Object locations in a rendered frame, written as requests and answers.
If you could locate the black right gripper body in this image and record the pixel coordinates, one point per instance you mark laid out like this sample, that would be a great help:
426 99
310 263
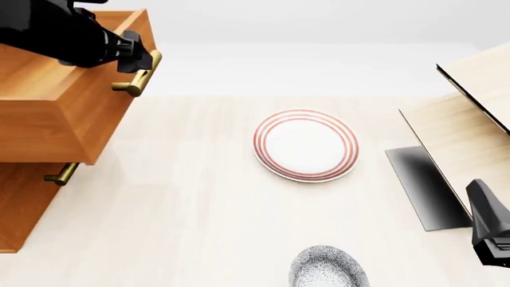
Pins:
494 251

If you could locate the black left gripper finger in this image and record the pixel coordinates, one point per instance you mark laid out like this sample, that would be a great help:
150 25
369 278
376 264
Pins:
146 59

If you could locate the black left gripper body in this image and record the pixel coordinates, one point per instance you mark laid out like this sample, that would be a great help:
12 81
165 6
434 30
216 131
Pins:
126 62

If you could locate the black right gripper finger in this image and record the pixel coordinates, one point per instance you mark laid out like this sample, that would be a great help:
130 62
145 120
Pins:
487 209

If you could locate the wooden drawer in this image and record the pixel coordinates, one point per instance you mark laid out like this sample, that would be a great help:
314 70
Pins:
60 119
24 191

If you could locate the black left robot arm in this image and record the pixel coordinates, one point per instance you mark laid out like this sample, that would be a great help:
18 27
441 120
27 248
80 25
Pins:
48 33

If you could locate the wooden drawer, closed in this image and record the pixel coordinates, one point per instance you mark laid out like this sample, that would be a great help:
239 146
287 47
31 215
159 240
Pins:
24 191

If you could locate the grey patterned bowl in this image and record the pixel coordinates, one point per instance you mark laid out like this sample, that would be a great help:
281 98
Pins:
327 267

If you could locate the wooden cabinet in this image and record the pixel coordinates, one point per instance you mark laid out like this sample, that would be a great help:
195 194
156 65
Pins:
16 215

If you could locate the pale wooden panel, black edge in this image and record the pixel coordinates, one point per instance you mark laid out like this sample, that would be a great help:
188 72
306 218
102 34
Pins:
482 74

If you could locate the white plate with red rings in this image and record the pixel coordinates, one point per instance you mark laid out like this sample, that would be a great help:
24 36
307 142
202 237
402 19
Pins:
305 145

